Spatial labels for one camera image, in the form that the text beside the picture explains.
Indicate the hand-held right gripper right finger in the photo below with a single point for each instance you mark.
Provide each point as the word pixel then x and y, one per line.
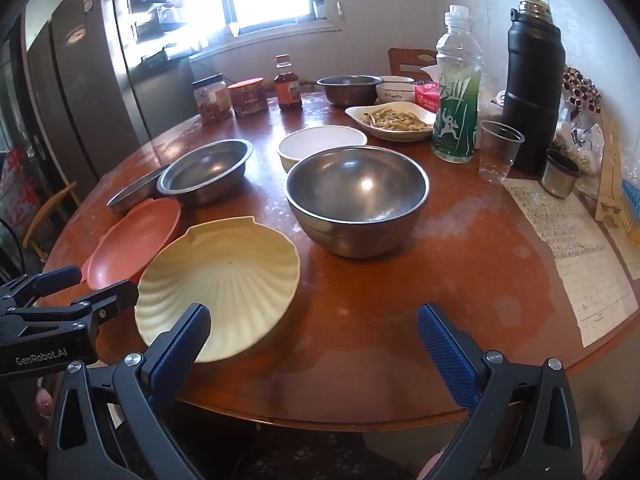
pixel 445 355

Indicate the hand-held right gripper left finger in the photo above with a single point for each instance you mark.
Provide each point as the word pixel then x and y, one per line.
pixel 175 355

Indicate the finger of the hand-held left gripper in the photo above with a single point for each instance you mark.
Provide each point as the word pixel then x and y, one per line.
pixel 110 302
pixel 57 278

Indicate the cream shell-shaped plate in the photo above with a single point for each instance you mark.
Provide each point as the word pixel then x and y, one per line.
pixel 225 280

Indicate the shallow steel dish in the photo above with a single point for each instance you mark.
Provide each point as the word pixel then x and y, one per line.
pixel 132 195

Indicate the wide-rimmed steel basin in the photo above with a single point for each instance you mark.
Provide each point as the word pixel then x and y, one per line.
pixel 205 170

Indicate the large round steel bowl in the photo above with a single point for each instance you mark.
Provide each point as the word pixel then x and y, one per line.
pixel 357 195

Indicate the yellow bowl with white inside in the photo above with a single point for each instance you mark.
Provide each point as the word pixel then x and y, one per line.
pixel 320 142

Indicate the person's left hand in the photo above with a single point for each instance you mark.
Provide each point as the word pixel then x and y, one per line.
pixel 44 402

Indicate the plain wooden chair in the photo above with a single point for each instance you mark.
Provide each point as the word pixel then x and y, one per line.
pixel 42 215

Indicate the red printed banner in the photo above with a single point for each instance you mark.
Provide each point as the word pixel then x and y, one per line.
pixel 17 195

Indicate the steel refrigerator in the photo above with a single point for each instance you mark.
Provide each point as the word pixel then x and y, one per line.
pixel 90 85

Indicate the beige paper sheet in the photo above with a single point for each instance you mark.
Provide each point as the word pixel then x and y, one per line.
pixel 622 255

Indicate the clear plastic cup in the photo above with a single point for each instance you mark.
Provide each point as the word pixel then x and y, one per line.
pixel 500 155

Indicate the steel thermos cap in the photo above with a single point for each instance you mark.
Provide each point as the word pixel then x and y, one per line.
pixel 557 180

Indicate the black-lidded glass jar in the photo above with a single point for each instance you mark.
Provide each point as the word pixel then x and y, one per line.
pixel 212 102

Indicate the green label plastic bottle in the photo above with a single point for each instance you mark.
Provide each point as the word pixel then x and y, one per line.
pixel 455 125

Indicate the blue ribbed plastic item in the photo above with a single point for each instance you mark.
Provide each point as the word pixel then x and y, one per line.
pixel 631 205

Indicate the cooked vegetable strips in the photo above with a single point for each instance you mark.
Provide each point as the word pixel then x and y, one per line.
pixel 395 120

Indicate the red jar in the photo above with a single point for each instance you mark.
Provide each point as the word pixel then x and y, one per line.
pixel 248 100

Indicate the white square plate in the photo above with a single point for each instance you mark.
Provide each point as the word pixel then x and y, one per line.
pixel 356 112

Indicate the red tissue packet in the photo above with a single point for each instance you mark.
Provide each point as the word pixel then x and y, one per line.
pixel 426 96

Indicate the white printed bowl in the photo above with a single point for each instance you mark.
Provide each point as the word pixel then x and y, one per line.
pixel 395 95

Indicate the brown sauce bottle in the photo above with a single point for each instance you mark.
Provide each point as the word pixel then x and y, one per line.
pixel 287 90

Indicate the deep steel bowl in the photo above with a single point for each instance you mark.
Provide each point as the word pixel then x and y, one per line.
pixel 350 92

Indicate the black thermos flask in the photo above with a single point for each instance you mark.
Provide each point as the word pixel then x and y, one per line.
pixel 532 85

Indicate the clear bag of nuts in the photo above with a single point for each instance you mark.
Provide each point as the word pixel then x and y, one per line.
pixel 580 90

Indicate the wooden chair with carved back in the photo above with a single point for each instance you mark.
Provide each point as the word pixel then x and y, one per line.
pixel 405 60

